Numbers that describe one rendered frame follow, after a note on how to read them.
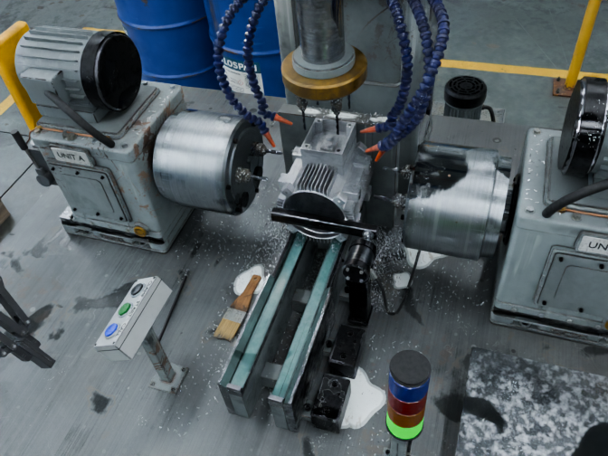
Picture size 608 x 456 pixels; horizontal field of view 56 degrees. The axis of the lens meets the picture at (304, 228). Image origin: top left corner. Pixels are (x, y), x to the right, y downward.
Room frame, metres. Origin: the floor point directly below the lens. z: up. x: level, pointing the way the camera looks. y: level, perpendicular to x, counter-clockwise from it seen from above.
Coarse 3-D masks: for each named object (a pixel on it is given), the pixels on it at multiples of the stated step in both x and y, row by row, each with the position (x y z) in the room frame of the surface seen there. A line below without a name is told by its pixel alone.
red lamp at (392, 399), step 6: (390, 396) 0.40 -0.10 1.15; (426, 396) 0.39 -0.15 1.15; (390, 402) 0.40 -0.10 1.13; (396, 402) 0.39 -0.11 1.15; (402, 402) 0.38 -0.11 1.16; (414, 402) 0.38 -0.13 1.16; (420, 402) 0.38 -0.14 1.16; (396, 408) 0.39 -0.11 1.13; (402, 408) 0.38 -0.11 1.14; (408, 408) 0.38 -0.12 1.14; (414, 408) 0.38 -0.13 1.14; (420, 408) 0.38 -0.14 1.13; (402, 414) 0.38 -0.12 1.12; (408, 414) 0.38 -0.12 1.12; (414, 414) 0.38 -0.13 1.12
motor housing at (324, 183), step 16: (352, 160) 1.04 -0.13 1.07; (304, 176) 0.97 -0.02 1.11; (320, 176) 0.96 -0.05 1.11; (336, 176) 0.98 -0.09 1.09; (352, 176) 1.00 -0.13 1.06; (368, 176) 1.03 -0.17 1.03; (304, 192) 1.06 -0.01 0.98; (320, 192) 0.93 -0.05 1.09; (336, 192) 0.94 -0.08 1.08; (288, 208) 0.98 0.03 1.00; (304, 208) 1.01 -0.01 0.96; (320, 208) 1.02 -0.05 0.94; (336, 208) 1.02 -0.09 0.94; (352, 208) 0.91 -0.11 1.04; (320, 240) 0.93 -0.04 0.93
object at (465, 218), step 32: (416, 160) 0.92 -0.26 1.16; (448, 160) 0.90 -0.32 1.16; (480, 160) 0.89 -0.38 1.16; (416, 192) 0.85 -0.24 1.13; (448, 192) 0.83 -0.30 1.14; (480, 192) 0.82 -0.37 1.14; (512, 192) 0.85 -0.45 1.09; (416, 224) 0.82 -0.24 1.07; (448, 224) 0.79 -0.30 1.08; (480, 224) 0.77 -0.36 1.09
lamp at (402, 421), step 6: (390, 408) 0.40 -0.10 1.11; (390, 414) 0.40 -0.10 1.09; (396, 414) 0.39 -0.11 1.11; (420, 414) 0.38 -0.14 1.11; (396, 420) 0.39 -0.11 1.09; (402, 420) 0.38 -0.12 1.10; (408, 420) 0.38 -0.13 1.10; (414, 420) 0.38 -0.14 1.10; (420, 420) 0.38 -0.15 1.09; (402, 426) 0.38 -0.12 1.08; (408, 426) 0.38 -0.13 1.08; (414, 426) 0.38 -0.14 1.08
